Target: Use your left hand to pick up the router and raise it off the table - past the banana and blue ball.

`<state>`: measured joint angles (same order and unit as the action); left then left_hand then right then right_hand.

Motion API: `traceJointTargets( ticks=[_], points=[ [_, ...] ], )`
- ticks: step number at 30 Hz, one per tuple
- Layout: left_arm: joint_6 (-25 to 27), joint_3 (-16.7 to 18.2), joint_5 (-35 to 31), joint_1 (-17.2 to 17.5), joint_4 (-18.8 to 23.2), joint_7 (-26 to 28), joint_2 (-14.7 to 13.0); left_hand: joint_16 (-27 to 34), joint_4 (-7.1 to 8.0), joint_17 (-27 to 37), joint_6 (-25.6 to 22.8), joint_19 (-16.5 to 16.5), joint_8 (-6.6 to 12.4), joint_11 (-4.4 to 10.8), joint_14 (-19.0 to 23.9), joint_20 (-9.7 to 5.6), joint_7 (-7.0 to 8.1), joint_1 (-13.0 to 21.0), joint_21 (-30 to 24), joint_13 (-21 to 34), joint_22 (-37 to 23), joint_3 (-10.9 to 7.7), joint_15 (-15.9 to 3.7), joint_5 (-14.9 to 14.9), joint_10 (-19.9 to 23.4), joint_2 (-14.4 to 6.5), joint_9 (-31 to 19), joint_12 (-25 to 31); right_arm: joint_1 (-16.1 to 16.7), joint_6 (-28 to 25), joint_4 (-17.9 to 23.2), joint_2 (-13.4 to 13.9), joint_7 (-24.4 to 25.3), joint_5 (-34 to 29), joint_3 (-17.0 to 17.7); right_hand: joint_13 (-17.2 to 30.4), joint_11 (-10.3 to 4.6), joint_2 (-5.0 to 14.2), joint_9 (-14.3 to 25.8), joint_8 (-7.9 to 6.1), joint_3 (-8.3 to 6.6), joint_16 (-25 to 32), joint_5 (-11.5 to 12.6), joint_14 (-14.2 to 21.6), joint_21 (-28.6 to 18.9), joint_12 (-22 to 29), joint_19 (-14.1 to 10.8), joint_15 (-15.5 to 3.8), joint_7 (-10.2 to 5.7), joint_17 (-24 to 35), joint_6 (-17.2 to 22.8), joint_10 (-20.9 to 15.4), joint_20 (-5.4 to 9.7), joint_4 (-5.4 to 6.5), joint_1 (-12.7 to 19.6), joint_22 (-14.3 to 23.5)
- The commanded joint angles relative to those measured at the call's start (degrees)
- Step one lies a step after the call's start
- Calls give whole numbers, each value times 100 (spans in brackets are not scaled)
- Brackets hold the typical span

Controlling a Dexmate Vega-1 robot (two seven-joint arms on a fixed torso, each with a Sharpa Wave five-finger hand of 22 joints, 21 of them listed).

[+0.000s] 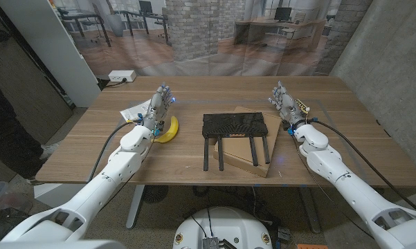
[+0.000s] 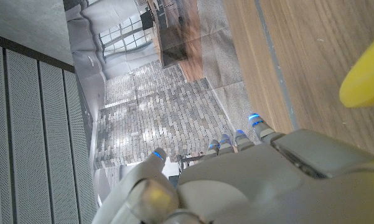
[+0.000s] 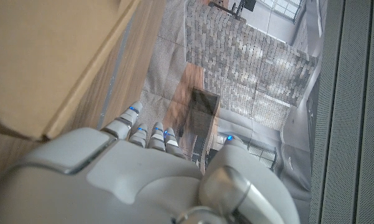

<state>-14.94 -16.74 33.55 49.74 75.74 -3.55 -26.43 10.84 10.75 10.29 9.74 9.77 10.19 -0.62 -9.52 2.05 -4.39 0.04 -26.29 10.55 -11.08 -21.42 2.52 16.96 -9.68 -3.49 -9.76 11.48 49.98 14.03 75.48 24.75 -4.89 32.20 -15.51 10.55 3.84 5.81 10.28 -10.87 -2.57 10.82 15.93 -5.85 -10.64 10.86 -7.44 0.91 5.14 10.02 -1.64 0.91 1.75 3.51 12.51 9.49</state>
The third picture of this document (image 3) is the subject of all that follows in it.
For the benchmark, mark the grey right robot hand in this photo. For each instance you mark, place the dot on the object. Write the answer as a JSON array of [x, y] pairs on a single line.
[[143, 186]]

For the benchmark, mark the flat brown cardboard box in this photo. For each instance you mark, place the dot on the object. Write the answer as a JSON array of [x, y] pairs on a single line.
[[43, 62]]

